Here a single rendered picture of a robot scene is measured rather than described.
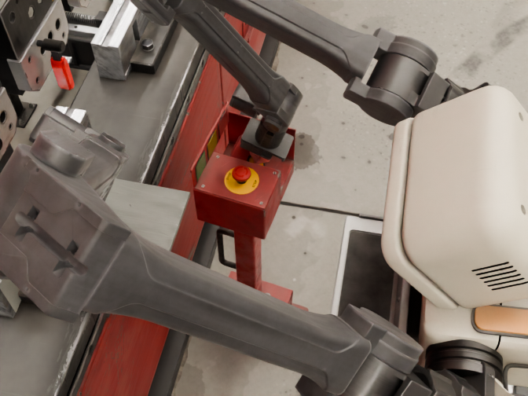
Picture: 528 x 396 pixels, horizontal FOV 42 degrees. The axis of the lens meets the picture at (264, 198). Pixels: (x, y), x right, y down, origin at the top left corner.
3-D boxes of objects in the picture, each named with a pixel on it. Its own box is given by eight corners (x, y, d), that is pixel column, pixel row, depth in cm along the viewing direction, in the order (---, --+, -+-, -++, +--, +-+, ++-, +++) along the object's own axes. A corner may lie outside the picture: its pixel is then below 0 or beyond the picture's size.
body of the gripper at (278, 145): (249, 122, 148) (258, 100, 142) (291, 141, 149) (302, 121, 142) (238, 143, 145) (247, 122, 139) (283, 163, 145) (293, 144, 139)
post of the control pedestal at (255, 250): (255, 314, 198) (253, 207, 154) (238, 309, 199) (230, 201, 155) (262, 298, 201) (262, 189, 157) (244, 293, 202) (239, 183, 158)
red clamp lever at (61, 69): (74, 93, 109) (59, 46, 101) (49, 89, 110) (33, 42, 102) (78, 85, 110) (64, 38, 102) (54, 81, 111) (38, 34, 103)
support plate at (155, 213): (157, 288, 105) (156, 285, 104) (-2, 256, 108) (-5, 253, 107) (190, 195, 115) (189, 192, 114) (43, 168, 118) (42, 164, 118)
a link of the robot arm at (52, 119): (89, 205, 89) (124, 148, 88) (8, 158, 86) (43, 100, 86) (97, 192, 101) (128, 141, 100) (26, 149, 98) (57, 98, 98)
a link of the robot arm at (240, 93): (280, 128, 129) (300, 89, 130) (225, 100, 129) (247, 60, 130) (274, 142, 140) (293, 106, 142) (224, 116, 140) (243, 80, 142)
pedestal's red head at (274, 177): (264, 240, 149) (265, 192, 134) (196, 220, 152) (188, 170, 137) (293, 171, 160) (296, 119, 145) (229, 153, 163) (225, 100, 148)
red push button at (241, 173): (247, 192, 142) (247, 181, 139) (229, 186, 143) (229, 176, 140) (254, 177, 144) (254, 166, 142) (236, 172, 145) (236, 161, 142)
